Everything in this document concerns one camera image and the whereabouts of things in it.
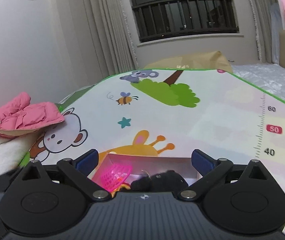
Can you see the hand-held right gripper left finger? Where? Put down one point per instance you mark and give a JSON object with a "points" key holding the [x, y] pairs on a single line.
{"points": [[87, 161]]}

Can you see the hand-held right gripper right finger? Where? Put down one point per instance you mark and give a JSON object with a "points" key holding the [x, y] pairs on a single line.
{"points": [[203, 161]]}

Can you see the pink plastic toy net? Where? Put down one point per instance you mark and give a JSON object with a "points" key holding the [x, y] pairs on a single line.
{"points": [[112, 176]]}

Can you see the black plush toy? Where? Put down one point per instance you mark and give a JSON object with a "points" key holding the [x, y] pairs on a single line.
{"points": [[162, 181]]}

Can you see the pink cardboard box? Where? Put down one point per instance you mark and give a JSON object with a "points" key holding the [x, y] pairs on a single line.
{"points": [[157, 162]]}

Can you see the white fleece blanket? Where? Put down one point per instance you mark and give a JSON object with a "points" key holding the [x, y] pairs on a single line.
{"points": [[2, 155]]}

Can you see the cartoon animal printed play mat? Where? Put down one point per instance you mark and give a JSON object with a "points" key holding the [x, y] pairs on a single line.
{"points": [[207, 110]]}

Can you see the pink padded jacket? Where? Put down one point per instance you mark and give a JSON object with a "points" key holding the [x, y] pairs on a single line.
{"points": [[20, 117]]}

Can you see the grey quilted bed sheet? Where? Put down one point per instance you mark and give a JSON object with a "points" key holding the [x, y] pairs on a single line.
{"points": [[270, 80]]}

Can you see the cream curtain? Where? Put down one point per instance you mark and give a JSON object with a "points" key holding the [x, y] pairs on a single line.
{"points": [[260, 17], [107, 30]]}

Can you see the pale blue cloth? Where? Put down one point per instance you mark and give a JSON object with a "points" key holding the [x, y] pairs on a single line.
{"points": [[275, 35]]}

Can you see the dark window with railing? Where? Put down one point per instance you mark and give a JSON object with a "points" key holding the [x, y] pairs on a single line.
{"points": [[182, 10]]}

